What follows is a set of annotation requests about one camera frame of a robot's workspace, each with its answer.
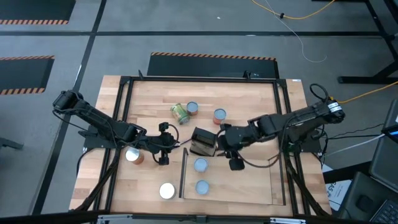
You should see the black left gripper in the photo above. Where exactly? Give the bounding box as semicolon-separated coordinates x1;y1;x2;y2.
145;122;182;166

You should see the pineapple rings can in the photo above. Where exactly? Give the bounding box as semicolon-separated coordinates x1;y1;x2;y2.
195;179;211;196

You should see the green label tin can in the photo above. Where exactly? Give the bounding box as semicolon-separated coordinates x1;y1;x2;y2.
170;103;190;126

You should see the mixed fruit can white label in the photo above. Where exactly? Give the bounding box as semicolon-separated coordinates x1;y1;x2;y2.
185;101;200;117

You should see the grey chair base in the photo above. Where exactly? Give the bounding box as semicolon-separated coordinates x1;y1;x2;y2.
0;136;24;151

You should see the thin white floor cable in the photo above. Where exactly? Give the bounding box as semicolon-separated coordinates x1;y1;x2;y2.
263;0;328;63

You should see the grey cable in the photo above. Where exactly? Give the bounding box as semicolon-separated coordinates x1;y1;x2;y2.
332;133;386;155

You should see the black mat with hazard stripe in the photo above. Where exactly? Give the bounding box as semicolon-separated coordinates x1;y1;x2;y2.
147;52;280;79
0;55;55;95
0;0;76;26

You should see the yellow floor cable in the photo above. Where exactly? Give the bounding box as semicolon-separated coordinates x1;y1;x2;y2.
251;0;336;20

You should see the black rig crossbeam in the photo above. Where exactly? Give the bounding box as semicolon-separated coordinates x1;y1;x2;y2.
0;210;398;224

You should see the black device with blue light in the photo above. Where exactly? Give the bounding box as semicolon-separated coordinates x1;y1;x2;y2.
381;99;398;142

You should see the black box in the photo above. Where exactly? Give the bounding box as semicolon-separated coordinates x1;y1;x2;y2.
189;126;218;157

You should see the black desk leg frame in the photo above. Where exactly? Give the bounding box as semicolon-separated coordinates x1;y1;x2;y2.
312;0;398;85

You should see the mandarin orange can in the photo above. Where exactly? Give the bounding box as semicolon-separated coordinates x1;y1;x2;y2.
212;108;228;126

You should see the dark laptop keyboard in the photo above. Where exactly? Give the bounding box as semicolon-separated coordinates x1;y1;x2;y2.
369;198;398;224

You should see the white paper sheet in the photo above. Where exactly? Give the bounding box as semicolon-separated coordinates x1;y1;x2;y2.
322;164;352;212

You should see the black metal table frame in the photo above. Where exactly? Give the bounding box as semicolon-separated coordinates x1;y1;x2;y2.
70;70;332;218

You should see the brown label tin can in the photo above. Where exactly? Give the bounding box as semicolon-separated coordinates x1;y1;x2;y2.
124;146;146;166

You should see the small short tin can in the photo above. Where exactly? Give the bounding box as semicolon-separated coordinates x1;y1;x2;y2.
193;157;209;174

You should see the black cable bundle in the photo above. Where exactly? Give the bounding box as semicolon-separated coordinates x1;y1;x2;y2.
74;148;121;212
284;152;330;217

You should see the silver top tin can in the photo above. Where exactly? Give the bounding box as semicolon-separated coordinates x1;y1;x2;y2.
159;182;177;200

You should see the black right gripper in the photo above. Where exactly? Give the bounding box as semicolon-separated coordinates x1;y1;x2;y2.
216;123;251;172

